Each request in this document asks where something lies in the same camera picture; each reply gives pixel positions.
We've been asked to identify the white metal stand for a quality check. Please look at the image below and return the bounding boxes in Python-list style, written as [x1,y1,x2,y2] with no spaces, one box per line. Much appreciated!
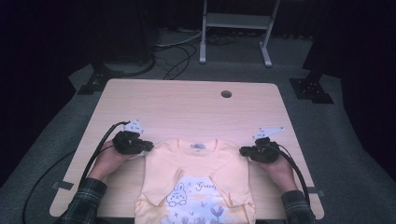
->
[199,0,282,68]

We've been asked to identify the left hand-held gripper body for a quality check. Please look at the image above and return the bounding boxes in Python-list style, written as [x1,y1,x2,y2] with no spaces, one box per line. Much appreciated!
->
[111,119,145,156]

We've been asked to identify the person's left hand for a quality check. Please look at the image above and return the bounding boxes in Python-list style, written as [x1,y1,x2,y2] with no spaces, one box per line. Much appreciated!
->
[88,140,148,182]

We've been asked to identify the white floor cable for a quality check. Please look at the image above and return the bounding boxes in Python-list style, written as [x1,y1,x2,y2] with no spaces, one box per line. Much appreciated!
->
[154,30,204,49]

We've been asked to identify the person's right hand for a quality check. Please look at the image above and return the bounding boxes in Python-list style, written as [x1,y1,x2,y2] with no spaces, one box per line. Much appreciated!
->
[258,153,299,193]

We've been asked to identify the grey tape strip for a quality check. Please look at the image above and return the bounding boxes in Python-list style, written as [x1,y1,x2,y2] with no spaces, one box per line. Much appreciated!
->
[306,186,326,198]
[50,180,75,191]

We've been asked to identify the left hand-held gripper black cable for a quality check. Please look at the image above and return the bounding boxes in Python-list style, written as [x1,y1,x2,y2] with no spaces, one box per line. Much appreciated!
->
[78,120,131,186]

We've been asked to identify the right hand-held gripper black cable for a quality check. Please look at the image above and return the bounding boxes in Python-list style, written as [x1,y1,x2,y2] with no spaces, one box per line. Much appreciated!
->
[272,143,312,206]

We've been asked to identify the hand-held gripper black cable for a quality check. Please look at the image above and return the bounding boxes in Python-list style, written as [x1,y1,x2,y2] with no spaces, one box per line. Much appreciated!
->
[78,120,131,186]
[272,143,312,206]

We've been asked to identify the black cable hanging off table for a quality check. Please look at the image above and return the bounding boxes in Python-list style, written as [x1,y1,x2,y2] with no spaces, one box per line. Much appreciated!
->
[21,150,78,224]

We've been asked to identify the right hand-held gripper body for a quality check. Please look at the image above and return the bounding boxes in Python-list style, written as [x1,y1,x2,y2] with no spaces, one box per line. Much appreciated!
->
[250,125,285,164]

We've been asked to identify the pale yellow printed T-shirt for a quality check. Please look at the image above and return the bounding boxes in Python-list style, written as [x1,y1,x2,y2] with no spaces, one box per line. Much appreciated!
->
[134,138,258,224]

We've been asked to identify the black floor cables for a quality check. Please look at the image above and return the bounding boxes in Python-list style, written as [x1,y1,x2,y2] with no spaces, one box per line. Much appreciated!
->
[151,41,237,81]

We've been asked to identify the black stand base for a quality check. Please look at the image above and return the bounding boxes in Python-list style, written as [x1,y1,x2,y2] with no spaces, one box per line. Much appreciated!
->
[289,70,335,105]
[77,60,125,96]

